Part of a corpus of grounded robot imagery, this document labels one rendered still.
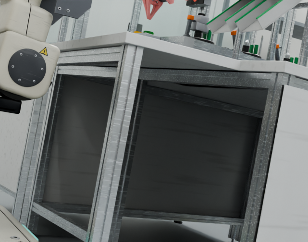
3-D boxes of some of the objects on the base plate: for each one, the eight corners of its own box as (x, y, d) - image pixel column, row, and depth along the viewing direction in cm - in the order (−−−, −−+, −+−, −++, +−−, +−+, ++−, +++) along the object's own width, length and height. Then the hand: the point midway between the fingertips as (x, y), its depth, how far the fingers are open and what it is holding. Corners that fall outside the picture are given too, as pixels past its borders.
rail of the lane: (179, 64, 204) (185, 33, 204) (70, 61, 278) (74, 38, 278) (191, 66, 207) (197, 36, 207) (80, 63, 281) (84, 41, 281)
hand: (149, 17), depth 217 cm, fingers closed
